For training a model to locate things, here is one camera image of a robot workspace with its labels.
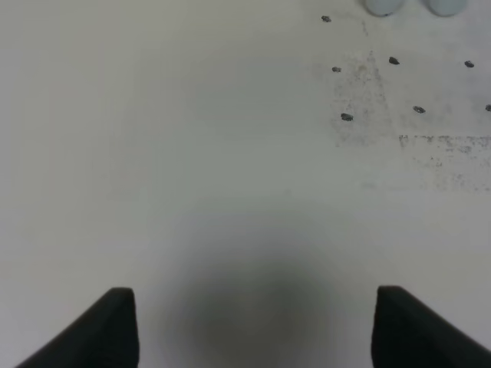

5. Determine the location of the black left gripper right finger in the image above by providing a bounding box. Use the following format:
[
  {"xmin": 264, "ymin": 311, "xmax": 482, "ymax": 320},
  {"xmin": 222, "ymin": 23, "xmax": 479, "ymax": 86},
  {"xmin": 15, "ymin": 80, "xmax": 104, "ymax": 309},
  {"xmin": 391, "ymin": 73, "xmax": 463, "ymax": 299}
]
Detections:
[{"xmin": 371, "ymin": 286, "xmax": 490, "ymax": 368}]

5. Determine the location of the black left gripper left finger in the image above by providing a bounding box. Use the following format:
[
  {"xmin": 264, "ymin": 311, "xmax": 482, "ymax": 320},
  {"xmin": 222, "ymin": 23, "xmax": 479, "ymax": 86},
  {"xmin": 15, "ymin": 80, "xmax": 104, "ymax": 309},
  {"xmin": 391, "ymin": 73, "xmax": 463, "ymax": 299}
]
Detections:
[{"xmin": 19, "ymin": 287, "xmax": 140, "ymax": 368}]

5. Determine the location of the left light blue teacup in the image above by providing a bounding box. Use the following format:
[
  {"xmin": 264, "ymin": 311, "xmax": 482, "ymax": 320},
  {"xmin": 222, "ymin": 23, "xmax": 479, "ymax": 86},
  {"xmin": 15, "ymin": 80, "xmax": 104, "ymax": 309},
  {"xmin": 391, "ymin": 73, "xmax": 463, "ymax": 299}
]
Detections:
[{"xmin": 364, "ymin": 0, "xmax": 404, "ymax": 17}]

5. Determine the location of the light blue teacup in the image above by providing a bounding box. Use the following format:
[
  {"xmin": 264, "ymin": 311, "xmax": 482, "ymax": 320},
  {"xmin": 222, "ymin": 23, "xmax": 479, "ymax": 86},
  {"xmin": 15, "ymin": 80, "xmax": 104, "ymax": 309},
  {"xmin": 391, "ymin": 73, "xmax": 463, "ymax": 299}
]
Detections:
[
  {"xmin": 426, "ymin": 0, "xmax": 468, "ymax": 17},
  {"xmin": 364, "ymin": 0, "xmax": 404, "ymax": 17}
]

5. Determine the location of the right light blue teacup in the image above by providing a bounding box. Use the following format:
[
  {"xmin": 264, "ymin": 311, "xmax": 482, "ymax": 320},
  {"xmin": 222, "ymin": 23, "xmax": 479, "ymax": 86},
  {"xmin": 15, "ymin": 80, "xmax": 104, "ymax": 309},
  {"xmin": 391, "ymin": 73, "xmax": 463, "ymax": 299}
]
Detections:
[{"xmin": 426, "ymin": 0, "xmax": 468, "ymax": 17}]

